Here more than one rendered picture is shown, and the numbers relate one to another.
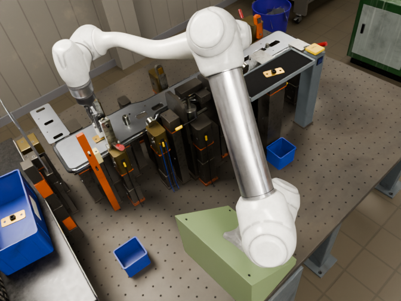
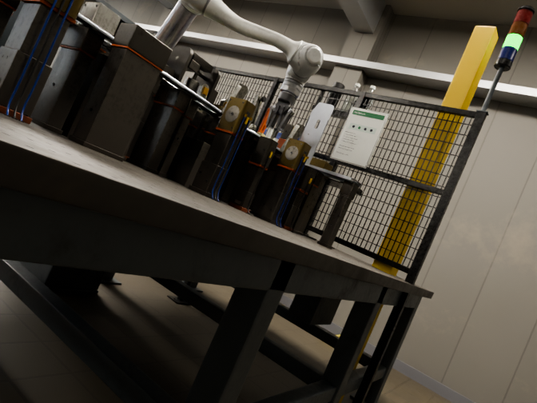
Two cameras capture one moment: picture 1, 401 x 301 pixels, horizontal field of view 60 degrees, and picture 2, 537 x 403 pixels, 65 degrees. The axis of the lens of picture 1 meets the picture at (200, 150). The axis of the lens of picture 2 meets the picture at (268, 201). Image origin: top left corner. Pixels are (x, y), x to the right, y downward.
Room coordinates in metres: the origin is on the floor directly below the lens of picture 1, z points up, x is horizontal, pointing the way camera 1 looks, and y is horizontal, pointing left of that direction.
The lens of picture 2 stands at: (2.89, -0.18, 0.73)
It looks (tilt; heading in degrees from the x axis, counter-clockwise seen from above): 1 degrees up; 158
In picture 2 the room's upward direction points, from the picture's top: 24 degrees clockwise
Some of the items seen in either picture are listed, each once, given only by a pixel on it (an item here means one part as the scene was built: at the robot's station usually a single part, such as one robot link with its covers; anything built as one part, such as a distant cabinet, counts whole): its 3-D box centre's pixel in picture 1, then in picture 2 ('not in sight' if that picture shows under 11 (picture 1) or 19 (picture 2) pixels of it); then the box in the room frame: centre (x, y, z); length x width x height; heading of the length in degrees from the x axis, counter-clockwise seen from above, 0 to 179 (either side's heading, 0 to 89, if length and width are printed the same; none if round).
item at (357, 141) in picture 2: not in sight; (359, 137); (0.94, 0.95, 1.30); 0.23 x 0.02 x 0.31; 31
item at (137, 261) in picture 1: (132, 257); not in sight; (0.67, 0.34, 0.75); 0.11 x 0.10 x 0.09; 121
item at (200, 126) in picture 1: (206, 155); not in sight; (1.03, -0.02, 0.89); 0.09 x 0.08 x 0.38; 31
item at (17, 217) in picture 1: (12, 217); not in sight; (0.74, 0.70, 1.04); 0.08 x 0.04 x 0.01; 111
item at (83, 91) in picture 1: (80, 86); (291, 89); (1.13, 0.42, 1.28); 0.09 x 0.09 x 0.06
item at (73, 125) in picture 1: (81, 144); (295, 197); (1.27, 0.59, 0.84); 0.12 x 0.07 x 0.28; 31
